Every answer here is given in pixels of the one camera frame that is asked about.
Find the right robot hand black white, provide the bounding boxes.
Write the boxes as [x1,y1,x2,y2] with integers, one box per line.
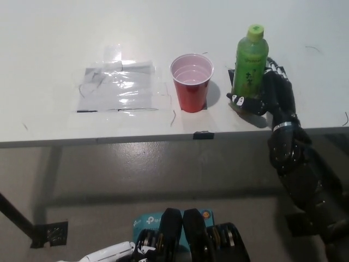
[226,56,298,130]

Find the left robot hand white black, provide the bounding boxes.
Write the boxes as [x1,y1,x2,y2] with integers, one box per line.
[81,241,158,262]

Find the green tea bottle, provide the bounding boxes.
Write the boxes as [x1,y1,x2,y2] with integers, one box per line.
[230,23,269,112]

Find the red plastic cup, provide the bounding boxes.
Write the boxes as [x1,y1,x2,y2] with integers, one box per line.
[170,53,215,112]

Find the robot body black teal blocks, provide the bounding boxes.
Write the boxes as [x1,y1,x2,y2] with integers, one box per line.
[132,207,251,262]

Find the black tape on table edge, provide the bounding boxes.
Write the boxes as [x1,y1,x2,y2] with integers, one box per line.
[192,130,214,140]

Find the clear plastic sheet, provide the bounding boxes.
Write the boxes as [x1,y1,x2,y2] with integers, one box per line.
[77,60,158,112]

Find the black table leg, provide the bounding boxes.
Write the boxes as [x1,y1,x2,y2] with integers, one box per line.
[0,192,35,243]

